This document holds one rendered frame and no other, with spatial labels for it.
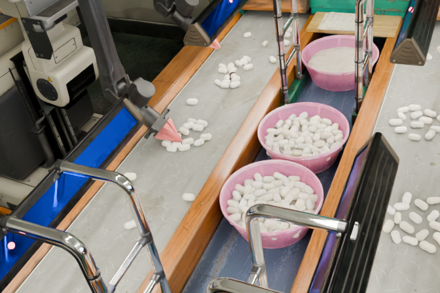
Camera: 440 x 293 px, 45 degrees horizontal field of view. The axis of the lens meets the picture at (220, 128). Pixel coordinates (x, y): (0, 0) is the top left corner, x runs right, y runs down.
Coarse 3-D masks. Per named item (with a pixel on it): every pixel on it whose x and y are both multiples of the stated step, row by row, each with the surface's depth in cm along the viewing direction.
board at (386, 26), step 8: (320, 16) 207; (376, 16) 200; (384, 16) 199; (392, 16) 198; (400, 16) 198; (312, 24) 203; (376, 24) 195; (384, 24) 195; (392, 24) 194; (320, 32) 199; (328, 32) 198; (336, 32) 196; (344, 32) 195; (352, 32) 194; (376, 32) 191; (384, 32) 190; (392, 32) 189
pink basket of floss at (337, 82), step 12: (336, 36) 195; (348, 36) 194; (312, 48) 194; (324, 48) 196; (312, 72) 182; (324, 72) 176; (348, 72) 174; (324, 84) 183; (336, 84) 180; (348, 84) 180
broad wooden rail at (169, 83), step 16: (240, 16) 225; (224, 32) 214; (192, 48) 204; (208, 48) 204; (176, 64) 196; (192, 64) 195; (160, 80) 189; (176, 80) 187; (160, 96) 180; (160, 112) 176; (144, 128) 169; (128, 144) 163; (96, 192) 150; (80, 208) 145; (64, 224) 140; (32, 256) 132; (16, 288) 126
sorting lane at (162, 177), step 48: (240, 48) 204; (288, 48) 198; (192, 96) 182; (240, 96) 178; (144, 144) 164; (192, 144) 161; (144, 192) 147; (192, 192) 144; (96, 240) 135; (48, 288) 125
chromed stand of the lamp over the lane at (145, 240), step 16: (80, 176) 99; (96, 176) 97; (112, 176) 95; (128, 192) 96; (16, 224) 89; (32, 224) 88; (144, 224) 101; (48, 240) 86; (64, 240) 85; (80, 240) 86; (144, 240) 102; (80, 256) 85; (128, 256) 100; (96, 272) 89; (160, 272) 110; (96, 288) 90; (112, 288) 95; (160, 288) 113
